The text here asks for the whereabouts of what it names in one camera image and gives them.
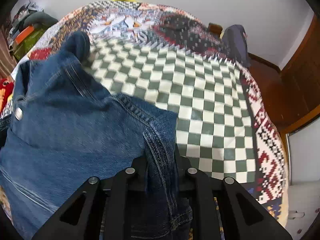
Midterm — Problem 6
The pile of clothes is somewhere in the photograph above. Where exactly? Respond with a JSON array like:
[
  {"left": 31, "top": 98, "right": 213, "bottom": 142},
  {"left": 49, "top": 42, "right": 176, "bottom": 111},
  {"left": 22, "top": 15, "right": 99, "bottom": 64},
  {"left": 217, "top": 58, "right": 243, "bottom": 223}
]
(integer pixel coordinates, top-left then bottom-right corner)
[{"left": 9, "top": 1, "right": 45, "bottom": 43}]

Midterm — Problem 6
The wooden bedpost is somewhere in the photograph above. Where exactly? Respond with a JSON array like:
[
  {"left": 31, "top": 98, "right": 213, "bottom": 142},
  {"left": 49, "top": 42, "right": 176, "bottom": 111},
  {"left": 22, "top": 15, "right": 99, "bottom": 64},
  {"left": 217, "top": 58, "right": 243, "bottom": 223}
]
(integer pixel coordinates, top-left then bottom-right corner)
[{"left": 207, "top": 22, "right": 223, "bottom": 40}]

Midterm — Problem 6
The green storage box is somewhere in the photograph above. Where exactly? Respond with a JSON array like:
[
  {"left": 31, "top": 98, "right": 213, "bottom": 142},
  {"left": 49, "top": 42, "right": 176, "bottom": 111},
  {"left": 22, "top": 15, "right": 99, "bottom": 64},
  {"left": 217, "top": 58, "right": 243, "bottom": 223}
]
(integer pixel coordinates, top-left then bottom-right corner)
[{"left": 13, "top": 27, "right": 50, "bottom": 61}]

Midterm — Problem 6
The orange box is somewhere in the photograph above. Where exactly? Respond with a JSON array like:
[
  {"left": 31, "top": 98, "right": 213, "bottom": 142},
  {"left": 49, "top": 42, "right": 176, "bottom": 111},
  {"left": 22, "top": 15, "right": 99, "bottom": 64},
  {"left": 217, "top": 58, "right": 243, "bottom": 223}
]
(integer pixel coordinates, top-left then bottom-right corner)
[{"left": 13, "top": 25, "right": 36, "bottom": 45}]

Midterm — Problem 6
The patchwork printed blanket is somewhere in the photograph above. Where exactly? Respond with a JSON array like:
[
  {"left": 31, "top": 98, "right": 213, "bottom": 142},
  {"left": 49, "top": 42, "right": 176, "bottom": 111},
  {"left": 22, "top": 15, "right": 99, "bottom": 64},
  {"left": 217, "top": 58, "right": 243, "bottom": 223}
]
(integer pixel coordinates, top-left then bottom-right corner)
[{"left": 0, "top": 0, "right": 288, "bottom": 232}]

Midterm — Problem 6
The grey backpack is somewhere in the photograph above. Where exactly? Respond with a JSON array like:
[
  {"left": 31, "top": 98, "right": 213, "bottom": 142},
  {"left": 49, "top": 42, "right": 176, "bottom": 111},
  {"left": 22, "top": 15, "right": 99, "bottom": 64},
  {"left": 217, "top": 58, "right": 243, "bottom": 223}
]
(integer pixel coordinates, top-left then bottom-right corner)
[{"left": 221, "top": 24, "right": 251, "bottom": 68}]

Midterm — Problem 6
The white appliance with stickers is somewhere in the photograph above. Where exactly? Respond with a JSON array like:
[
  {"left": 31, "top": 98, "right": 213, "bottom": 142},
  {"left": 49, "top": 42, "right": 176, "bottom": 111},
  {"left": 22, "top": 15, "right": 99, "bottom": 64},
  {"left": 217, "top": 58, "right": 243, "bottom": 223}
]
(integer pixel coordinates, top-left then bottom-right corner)
[{"left": 285, "top": 122, "right": 320, "bottom": 232}]

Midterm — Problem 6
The red plush toy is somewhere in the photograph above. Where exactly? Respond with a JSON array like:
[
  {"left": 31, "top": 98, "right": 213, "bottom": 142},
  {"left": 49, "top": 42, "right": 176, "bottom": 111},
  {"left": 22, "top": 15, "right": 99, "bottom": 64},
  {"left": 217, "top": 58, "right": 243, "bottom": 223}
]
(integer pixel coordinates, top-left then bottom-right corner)
[{"left": 0, "top": 78, "right": 15, "bottom": 111}]

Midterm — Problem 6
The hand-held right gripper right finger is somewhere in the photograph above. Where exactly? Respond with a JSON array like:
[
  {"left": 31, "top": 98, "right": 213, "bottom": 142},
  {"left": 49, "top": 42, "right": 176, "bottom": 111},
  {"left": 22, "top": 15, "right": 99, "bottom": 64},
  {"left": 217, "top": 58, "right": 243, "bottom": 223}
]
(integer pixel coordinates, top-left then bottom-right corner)
[{"left": 174, "top": 144, "right": 293, "bottom": 240}]

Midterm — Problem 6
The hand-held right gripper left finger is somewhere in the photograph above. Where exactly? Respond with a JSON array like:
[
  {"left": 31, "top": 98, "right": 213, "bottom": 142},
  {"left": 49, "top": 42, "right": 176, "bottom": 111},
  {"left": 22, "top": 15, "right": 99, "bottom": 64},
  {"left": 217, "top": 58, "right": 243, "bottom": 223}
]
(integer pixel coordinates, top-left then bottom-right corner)
[{"left": 31, "top": 156, "right": 150, "bottom": 240}]

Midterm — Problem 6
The blue denim jacket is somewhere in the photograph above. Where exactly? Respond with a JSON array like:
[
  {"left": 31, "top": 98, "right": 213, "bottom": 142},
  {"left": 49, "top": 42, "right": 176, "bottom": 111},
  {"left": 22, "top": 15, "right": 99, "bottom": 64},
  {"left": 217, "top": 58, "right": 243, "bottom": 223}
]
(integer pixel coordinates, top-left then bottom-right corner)
[{"left": 0, "top": 31, "right": 193, "bottom": 240}]

